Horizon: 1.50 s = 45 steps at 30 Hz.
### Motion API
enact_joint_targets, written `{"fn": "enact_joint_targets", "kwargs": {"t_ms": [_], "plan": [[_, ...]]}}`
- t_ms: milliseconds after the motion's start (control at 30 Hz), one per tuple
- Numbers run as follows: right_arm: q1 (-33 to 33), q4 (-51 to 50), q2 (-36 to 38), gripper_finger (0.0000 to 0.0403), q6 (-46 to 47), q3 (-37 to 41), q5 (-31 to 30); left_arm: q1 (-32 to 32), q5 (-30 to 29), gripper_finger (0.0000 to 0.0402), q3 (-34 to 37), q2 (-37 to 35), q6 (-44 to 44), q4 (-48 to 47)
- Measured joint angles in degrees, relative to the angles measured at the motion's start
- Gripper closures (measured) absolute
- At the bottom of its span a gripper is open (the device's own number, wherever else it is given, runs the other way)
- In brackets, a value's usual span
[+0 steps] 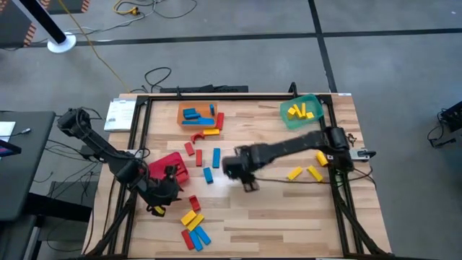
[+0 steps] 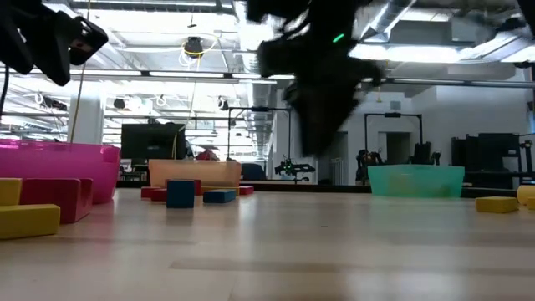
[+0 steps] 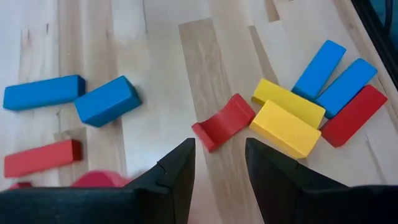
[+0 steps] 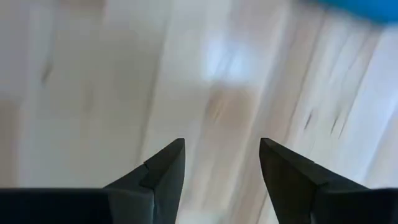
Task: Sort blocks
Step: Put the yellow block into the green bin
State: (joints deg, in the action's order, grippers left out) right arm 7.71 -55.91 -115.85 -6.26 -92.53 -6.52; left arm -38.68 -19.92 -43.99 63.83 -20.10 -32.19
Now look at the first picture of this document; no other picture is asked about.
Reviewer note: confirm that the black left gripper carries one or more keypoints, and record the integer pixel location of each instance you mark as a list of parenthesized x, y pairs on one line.
[(160, 191)]

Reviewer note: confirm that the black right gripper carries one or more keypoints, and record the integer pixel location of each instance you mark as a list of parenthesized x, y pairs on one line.
[(240, 164)]

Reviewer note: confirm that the long blue block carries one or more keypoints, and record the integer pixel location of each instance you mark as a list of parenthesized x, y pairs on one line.
[(216, 157), (190, 122)]

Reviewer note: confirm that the red plastic bin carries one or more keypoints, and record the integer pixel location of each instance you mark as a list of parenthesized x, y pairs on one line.
[(169, 160)]

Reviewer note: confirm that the small yellow cube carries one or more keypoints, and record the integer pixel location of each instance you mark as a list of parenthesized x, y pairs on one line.
[(309, 115)]

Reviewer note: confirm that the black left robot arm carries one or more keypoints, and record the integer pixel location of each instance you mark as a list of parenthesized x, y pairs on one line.
[(104, 148)]

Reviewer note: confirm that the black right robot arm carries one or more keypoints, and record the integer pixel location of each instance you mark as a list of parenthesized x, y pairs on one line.
[(288, 146)]

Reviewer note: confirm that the short thick blue block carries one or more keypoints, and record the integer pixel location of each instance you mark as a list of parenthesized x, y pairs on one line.
[(208, 175)]

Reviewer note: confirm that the long red block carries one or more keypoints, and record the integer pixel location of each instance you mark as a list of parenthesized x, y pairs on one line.
[(219, 121)]

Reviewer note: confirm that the orange translucent plastic bin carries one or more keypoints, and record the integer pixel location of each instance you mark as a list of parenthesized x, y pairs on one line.
[(202, 108)]

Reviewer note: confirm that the teal translucent plastic bin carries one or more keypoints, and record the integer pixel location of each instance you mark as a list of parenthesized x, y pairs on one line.
[(301, 122)]

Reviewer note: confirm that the black power strip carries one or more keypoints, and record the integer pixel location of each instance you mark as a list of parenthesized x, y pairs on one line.
[(223, 89)]

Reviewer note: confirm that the yellow cylinder block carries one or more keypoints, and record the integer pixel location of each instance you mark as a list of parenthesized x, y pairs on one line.
[(321, 159)]

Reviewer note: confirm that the white booklet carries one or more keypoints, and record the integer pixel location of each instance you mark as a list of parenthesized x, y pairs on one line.
[(121, 113)]

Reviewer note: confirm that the black desk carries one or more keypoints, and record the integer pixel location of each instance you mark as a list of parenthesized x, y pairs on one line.
[(25, 173)]

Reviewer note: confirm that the dark tablet screen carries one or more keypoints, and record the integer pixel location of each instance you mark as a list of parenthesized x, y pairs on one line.
[(7, 148)]

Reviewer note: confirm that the white paper sheet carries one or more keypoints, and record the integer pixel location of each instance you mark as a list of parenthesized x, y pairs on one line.
[(6, 130)]

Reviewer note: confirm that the hazard-striped dark platform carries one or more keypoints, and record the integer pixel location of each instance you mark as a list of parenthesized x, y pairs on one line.
[(11, 29), (68, 5)]

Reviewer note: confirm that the black aluminium table frame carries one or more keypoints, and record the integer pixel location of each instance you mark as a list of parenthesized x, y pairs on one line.
[(234, 97)]

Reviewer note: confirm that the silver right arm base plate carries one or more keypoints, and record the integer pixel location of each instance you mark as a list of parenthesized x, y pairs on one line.
[(357, 153)]

